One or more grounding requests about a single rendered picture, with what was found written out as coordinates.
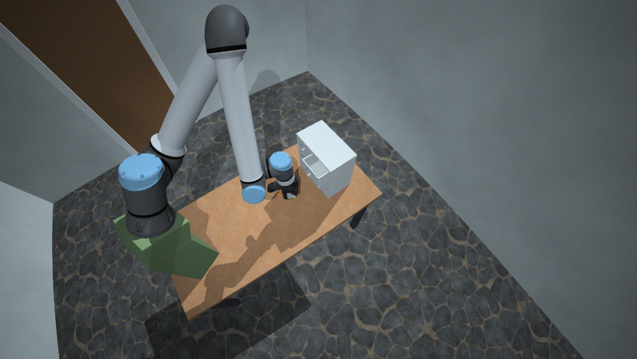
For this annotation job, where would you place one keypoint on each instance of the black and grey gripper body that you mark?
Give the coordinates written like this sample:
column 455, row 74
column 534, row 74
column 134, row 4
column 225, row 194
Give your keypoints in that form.
column 293, row 188

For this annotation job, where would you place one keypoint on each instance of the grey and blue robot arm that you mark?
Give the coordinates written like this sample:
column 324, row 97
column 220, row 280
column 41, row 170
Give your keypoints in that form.
column 145, row 177

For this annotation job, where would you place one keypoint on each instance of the white chest of drawers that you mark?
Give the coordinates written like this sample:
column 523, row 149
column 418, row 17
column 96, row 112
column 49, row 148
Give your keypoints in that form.
column 333, row 153

